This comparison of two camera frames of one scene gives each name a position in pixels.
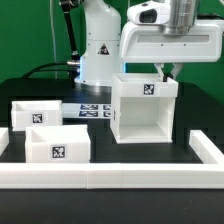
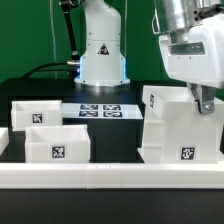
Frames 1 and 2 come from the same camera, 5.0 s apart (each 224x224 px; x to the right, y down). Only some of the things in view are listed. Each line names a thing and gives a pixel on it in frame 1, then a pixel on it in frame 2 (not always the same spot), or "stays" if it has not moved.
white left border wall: (4, 139) stays
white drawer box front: (57, 144) stays
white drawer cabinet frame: (143, 107) -> (176, 132)
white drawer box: (36, 113) stays
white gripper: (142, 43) -> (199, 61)
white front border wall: (87, 176) stays
